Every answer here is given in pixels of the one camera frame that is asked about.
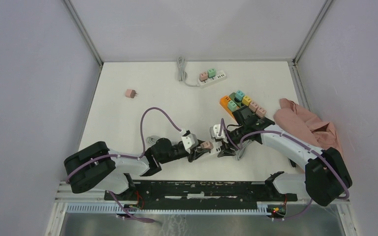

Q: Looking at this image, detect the mint adapter on orange strip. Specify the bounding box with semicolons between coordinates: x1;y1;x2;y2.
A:
227;100;239;112

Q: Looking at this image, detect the black mounting base plate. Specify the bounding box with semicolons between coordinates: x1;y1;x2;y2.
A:
116;180;298;210

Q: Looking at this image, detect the grey near strip cable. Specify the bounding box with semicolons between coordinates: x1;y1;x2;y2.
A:
146;135;161;146

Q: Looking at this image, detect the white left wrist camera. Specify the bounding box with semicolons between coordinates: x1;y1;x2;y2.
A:
181;130;199;153

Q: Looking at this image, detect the yellow USB adapter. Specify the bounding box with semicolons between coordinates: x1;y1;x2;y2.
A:
242;95;252;106

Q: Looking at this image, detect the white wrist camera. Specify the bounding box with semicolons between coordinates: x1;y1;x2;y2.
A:
210;124;228;143
181;130;199;153

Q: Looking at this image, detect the green adapter on far strip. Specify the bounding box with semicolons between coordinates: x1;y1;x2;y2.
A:
207;68;217;78

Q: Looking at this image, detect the white slotted cable duct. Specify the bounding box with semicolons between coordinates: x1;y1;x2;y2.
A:
65;203;271;216

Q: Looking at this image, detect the teal USB adapter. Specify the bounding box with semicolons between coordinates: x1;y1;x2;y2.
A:
234;90;245;102

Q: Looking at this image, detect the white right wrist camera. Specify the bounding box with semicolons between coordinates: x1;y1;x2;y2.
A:
210;124;228;143

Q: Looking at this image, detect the grey far strip cable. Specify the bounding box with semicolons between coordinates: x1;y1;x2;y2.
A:
176;56;199;88

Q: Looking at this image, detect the orange power strip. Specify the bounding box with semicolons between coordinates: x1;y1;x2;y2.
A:
220;95;235;119

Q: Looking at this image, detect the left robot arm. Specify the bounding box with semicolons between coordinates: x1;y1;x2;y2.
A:
64;135;213;200

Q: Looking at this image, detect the pink cloth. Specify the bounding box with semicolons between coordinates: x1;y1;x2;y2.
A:
273;98;344;157

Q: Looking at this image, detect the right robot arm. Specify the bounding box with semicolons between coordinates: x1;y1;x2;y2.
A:
210;107;352;207

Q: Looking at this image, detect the green power strip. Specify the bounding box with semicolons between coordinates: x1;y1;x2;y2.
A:
228;92;273;129

